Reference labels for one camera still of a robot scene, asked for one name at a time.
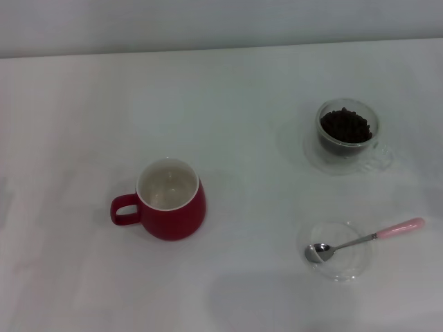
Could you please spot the red ceramic mug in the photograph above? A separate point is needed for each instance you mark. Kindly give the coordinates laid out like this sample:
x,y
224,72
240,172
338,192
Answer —
x,y
173,221

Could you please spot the pile of coffee beans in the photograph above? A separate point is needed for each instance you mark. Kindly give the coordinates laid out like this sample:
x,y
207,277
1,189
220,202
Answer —
x,y
346,126

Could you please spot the clear glass saucer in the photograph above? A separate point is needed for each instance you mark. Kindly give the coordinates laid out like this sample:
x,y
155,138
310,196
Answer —
x,y
313,157

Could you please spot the small clear glass dish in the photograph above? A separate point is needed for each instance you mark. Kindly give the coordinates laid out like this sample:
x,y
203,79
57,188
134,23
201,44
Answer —
x,y
349,263

